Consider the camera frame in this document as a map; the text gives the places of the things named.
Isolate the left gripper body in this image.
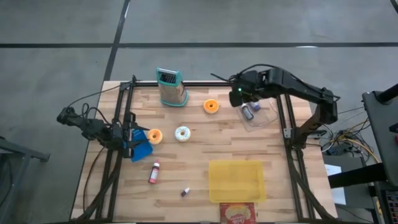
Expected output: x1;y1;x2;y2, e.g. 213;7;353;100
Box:
109;124;134;149

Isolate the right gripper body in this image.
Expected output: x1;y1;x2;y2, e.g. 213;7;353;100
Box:
229;70;261;96

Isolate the black food colour bottle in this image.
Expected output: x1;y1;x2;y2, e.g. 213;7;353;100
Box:
241;103;255;121

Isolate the orange toy donut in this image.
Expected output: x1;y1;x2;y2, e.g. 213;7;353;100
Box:
203;98;220;114
147;128;164;146

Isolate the red food colour bottle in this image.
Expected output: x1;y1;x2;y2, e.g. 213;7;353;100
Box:
148;159;161;185

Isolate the white sprinkled toy donut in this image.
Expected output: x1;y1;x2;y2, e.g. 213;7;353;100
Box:
174;126;192;142

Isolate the red snack packet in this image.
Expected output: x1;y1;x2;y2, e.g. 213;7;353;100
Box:
219;202;257;224

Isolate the blue plastic basket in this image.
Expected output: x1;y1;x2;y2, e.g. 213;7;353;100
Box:
129;129;154;162

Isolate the clear plastic container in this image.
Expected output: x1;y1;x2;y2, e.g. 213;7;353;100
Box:
235;93;280;134

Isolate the teal steel box grater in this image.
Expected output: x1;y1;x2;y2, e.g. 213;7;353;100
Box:
155;66;190;108

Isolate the yellow plastic bin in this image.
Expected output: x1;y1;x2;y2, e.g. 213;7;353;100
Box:
208;159;267;204

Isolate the grey metal stand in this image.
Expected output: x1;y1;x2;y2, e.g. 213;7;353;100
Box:
0;136;51;224

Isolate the black monitor pole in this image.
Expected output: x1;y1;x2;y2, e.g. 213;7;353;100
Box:
376;83;398;104

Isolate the dark desk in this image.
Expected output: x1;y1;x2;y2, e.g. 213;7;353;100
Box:
361;90;398;187

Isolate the black flat bar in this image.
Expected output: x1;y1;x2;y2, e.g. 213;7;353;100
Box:
328;162;388;189

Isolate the computer keyboard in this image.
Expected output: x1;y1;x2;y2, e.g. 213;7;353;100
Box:
384;190;398;224

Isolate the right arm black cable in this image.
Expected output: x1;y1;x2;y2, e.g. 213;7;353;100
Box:
236;63;279;77

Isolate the black aluminium table frame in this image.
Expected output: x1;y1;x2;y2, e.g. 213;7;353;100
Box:
74;74;336;224

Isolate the thin black cable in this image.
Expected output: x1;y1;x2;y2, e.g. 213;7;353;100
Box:
67;79;139;110

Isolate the yellow floor cable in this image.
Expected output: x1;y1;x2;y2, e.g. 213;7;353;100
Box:
329;133;381;164

